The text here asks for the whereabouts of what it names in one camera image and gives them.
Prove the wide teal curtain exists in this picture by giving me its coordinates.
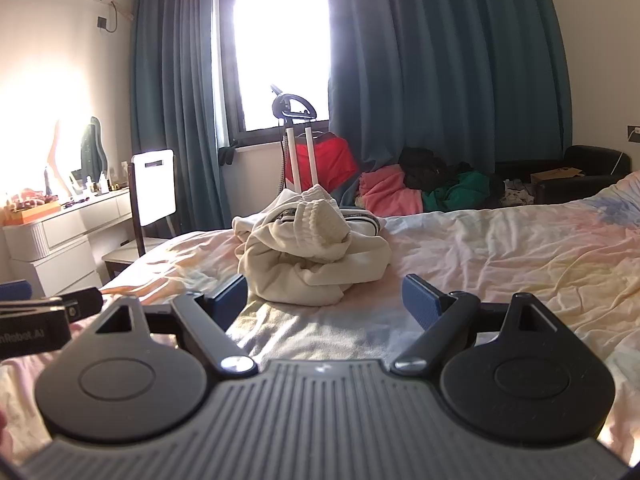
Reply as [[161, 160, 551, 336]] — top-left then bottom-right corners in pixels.
[[322, 0, 573, 201]]

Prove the window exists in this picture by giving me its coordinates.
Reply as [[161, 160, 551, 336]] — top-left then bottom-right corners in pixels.
[[212, 0, 341, 148]]

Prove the blue cloth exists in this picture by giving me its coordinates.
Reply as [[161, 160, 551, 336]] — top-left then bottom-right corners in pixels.
[[332, 182, 363, 208]]

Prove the black sofa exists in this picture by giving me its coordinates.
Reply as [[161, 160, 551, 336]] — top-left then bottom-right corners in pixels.
[[492, 145, 631, 206]]

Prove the garment steamer stand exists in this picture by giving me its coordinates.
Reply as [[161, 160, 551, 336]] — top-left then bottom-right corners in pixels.
[[270, 84, 321, 196]]

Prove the white dresser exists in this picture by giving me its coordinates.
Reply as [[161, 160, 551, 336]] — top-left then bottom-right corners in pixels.
[[2, 187, 136, 297]]

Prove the white charging cable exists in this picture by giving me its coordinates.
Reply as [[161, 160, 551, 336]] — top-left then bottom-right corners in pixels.
[[613, 132, 640, 177]]

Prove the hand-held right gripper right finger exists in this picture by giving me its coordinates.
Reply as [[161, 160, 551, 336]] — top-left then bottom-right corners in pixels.
[[391, 274, 553, 376]]

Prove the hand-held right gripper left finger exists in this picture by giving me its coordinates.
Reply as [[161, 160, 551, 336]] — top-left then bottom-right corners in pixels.
[[94, 274, 259, 377]]

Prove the orange tray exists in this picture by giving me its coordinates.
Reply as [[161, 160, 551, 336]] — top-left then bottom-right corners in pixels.
[[0, 200, 62, 226]]

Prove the green cloth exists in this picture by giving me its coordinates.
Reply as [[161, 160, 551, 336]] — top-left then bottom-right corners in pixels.
[[422, 170, 493, 212]]

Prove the red cloth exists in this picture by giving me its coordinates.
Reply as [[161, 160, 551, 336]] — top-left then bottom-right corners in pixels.
[[285, 132, 361, 191]]

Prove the pastel tie-dye bed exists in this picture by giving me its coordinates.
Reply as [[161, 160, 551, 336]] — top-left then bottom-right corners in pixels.
[[0, 170, 640, 461]]

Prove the cardboard box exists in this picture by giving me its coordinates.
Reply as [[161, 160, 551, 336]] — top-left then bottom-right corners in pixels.
[[530, 166, 585, 186]]

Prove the white patterned cloth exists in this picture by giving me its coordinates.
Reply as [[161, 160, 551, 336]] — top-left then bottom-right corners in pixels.
[[500, 180, 538, 206]]

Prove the black cloth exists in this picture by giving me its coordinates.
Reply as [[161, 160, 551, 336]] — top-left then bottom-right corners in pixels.
[[398, 146, 473, 193]]

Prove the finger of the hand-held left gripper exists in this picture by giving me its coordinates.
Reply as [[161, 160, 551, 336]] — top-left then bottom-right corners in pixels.
[[0, 282, 35, 303], [62, 287, 105, 323]]

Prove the white chair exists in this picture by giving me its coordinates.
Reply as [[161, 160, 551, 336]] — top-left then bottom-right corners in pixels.
[[102, 149, 178, 281]]

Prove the cream sweatshirt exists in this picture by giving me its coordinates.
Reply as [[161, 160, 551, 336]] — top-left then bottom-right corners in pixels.
[[231, 184, 392, 307]]

